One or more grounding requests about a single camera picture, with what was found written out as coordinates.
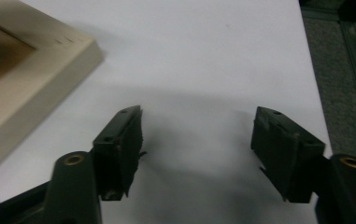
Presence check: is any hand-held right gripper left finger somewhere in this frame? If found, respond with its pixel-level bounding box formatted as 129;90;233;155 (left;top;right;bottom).
91;105;148;202

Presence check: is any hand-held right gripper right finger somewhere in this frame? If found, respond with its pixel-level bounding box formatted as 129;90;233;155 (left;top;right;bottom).
249;105;327;204

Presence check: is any wooden picture frame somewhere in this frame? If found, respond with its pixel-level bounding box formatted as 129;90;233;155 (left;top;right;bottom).
0;0;105;183

